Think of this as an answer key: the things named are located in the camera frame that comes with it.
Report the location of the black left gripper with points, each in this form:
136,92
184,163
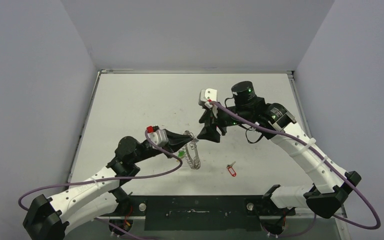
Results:
176,141

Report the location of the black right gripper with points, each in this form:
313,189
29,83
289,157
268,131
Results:
213,121

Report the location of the metal ring disc with keyrings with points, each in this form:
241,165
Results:
191,153

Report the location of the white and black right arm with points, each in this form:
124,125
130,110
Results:
328,191

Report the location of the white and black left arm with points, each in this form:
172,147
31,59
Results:
53,217

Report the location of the green key tag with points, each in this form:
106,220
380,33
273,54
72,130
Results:
181,154

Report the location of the red key tag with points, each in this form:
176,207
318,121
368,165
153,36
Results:
231,171

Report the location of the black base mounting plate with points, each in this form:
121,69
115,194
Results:
250,223

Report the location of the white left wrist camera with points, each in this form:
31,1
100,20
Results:
157,135

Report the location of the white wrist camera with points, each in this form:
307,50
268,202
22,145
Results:
157,135
205,99

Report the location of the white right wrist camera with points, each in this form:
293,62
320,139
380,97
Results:
205,99

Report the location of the aluminium frame rail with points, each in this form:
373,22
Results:
75,209

